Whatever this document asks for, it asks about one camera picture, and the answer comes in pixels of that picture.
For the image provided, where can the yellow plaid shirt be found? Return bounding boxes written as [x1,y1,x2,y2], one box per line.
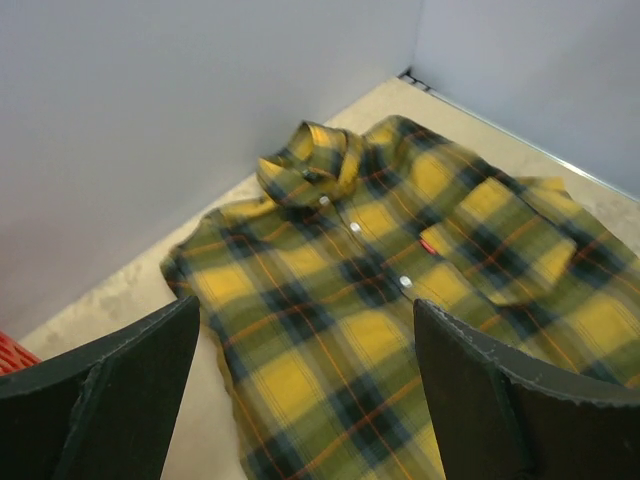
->
[161,116,639,479]

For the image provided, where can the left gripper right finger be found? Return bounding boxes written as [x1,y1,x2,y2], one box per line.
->
[414,300,639,479]

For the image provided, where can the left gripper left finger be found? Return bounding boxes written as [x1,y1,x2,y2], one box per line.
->
[1,297,199,479]

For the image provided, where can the red plastic shopping basket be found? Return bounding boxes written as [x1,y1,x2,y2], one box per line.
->
[0,332,41,376]

